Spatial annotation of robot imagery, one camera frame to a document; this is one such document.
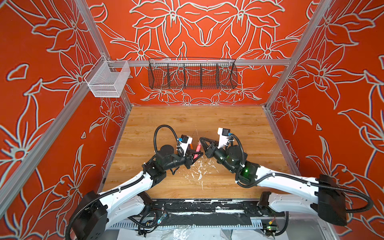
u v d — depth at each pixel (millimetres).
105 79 917
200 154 697
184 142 637
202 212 727
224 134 612
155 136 553
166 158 570
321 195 406
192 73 982
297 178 459
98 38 811
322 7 700
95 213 398
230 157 536
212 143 628
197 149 692
